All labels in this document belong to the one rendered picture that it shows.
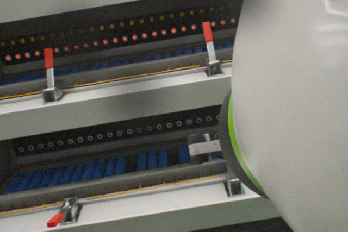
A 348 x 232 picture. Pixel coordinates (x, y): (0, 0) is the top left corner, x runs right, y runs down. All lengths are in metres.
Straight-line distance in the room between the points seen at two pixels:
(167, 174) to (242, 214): 0.14
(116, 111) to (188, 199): 0.18
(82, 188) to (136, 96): 0.19
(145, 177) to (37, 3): 0.34
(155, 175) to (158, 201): 0.05
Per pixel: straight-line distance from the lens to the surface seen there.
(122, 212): 0.56
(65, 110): 0.55
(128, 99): 0.53
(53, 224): 0.51
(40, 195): 0.64
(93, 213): 0.58
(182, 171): 0.59
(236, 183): 0.57
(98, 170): 0.65
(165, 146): 0.67
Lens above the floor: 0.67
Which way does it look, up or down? 3 degrees up
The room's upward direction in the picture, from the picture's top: 9 degrees counter-clockwise
